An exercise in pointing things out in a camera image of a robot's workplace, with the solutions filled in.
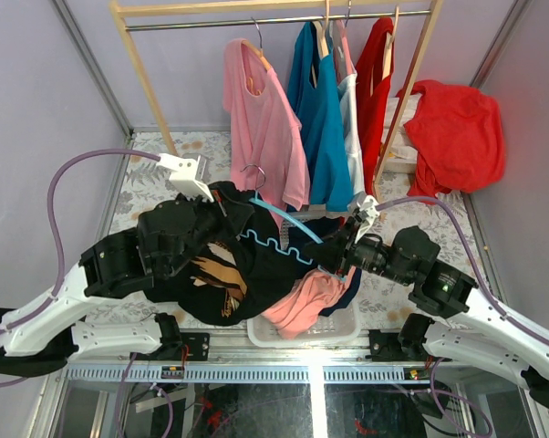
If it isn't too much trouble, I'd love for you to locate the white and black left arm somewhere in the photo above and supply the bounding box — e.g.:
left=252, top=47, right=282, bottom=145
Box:
left=0, top=191, right=254, bottom=378

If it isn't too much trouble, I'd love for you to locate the floral patterned floor mat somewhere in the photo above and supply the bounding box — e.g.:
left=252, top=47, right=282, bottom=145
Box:
left=88, top=131, right=478, bottom=329

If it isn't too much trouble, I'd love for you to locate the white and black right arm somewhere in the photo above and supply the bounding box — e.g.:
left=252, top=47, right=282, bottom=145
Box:
left=302, top=218, right=549, bottom=409

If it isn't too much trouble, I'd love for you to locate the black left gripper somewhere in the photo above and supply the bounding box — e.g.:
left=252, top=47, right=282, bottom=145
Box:
left=167, top=184, right=257, bottom=277

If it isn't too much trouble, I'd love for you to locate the wooden hanger under red shirt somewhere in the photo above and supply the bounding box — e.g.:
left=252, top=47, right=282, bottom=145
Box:
left=381, top=5, right=399, bottom=80

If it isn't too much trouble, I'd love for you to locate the wooden hanger under pink shirt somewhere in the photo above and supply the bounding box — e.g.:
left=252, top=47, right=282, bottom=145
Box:
left=243, top=17, right=272, bottom=73

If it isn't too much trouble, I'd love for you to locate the white slotted cable duct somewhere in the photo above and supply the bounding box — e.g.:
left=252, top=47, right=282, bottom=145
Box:
left=64, top=364, right=429, bottom=384

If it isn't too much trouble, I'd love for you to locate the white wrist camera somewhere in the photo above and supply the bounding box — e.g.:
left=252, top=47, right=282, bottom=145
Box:
left=157, top=153, right=214, bottom=203
left=348, top=192, right=379, bottom=243

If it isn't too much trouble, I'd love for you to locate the pink t-shirt on hanger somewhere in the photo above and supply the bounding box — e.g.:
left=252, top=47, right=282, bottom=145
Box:
left=223, top=38, right=310, bottom=211

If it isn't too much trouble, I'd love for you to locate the white and pink hung shirt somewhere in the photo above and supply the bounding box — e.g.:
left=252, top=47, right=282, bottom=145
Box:
left=329, top=20, right=365, bottom=195

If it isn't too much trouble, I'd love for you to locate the salmon pink shirt in basket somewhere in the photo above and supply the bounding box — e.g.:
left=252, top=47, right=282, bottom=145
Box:
left=262, top=268, right=355, bottom=339

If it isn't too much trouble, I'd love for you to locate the wooden hanger under blue shirt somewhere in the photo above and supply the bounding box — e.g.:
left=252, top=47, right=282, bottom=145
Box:
left=309, top=1, right=330, bottom=89

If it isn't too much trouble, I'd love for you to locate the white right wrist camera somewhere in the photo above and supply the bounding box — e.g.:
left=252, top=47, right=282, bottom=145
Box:
left=348, top=192, right=379, bottom=243

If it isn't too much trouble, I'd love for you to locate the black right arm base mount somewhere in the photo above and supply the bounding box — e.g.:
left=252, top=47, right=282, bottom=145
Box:
left=368, top=313, right=433, bottom=362

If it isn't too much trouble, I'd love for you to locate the white plastic laundry basket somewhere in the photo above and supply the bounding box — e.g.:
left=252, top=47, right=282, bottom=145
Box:
left=246, top=204, right=362, bottom=349

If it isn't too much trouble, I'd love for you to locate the wooden clothes rack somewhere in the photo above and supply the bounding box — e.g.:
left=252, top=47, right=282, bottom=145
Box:
left=109, top=0, right=445, bottom=206

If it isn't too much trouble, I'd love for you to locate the red t-shirt on hanger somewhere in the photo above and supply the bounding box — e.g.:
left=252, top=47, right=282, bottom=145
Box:
left=356, top=17, right=394, bottom=194

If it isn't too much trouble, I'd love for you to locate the black printed t-shirt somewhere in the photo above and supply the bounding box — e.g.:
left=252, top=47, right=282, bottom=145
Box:
left=137, top=182, right=297, bottom=327

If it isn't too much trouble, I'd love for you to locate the navy garment in basket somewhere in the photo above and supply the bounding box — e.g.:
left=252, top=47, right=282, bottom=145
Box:
left=287, top=217, right=362, bottom=317

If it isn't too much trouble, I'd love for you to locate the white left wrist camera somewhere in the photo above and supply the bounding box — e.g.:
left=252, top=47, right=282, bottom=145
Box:
left=157, top=153, right=214, bottom=203

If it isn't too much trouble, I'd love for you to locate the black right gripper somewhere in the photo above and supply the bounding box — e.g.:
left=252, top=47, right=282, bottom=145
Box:
left=301, top=215, right=414, bottom=286

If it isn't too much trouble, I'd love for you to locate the red cloth pile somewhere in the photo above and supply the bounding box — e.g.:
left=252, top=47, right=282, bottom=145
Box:
left=403, top=79, right=506, bottom=198

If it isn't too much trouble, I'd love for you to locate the blue t-shirt on hanger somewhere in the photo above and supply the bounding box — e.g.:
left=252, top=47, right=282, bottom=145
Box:
left=287, top=22, right=354, bottom=213

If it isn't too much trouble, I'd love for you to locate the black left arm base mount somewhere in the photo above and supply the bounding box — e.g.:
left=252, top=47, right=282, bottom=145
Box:
left=152, top=313, right=210, bottom=362

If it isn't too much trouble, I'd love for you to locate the blue plastic hanger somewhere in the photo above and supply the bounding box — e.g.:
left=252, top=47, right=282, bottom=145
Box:
left=239, top=163, right=323, bottom=266

